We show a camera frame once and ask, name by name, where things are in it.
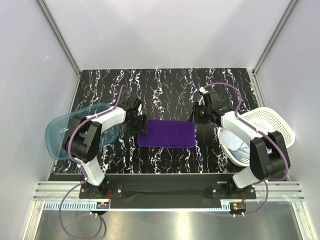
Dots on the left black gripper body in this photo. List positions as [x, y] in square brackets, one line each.
[133, 126]

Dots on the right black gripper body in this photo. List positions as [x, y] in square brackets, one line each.
[200, 114]

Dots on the purple towel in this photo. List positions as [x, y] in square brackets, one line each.
[168, 134]

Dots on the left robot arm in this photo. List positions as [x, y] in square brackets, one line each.
[82, 140]

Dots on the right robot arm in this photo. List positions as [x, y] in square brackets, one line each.
[268, 155]

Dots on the light blue towel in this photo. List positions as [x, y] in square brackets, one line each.
[237, 147]

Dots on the white perforated laundry basket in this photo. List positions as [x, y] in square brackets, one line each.
[280, 122]

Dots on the blue transparent plastic bin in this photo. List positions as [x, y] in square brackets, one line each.
[56, 129]

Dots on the left orange connector box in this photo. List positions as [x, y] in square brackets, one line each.
[104, 205]

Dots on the orange connector box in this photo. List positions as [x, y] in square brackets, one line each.
[238, 206]
[104, 205]

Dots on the right orange connector box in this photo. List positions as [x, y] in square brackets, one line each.
[238, 206]

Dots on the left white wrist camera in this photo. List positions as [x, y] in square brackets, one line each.
[139, 110]

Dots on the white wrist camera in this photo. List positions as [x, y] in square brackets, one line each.
[202, 92]
[139, 110]

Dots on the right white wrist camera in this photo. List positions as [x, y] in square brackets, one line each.
[202, 92]

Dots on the white slotted cable duct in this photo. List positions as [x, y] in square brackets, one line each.
[117, 206]

